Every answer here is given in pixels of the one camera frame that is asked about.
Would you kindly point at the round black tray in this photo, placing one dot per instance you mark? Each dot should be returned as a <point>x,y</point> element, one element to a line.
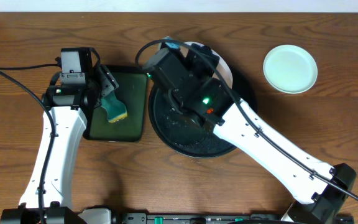
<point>189,133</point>

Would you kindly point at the green yellow sponge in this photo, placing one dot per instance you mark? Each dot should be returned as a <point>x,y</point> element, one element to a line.
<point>116,110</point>

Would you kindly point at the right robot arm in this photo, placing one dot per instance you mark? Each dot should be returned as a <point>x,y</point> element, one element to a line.
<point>319,189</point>

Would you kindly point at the mint green plate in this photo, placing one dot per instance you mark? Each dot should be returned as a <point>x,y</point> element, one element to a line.
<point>290,69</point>

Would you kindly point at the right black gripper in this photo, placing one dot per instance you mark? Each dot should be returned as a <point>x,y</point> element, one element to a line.
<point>202,54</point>

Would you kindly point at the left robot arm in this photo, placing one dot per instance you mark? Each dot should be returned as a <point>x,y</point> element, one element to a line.
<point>47,198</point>

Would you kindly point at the black rectangular tray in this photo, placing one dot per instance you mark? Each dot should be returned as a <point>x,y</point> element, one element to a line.
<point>132,92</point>

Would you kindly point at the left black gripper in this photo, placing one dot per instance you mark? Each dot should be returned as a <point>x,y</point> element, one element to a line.
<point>106,83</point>

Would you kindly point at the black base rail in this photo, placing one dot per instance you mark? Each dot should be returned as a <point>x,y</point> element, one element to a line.
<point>143,218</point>

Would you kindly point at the pink white plate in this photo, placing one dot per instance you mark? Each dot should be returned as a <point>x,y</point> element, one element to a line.
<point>222,67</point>

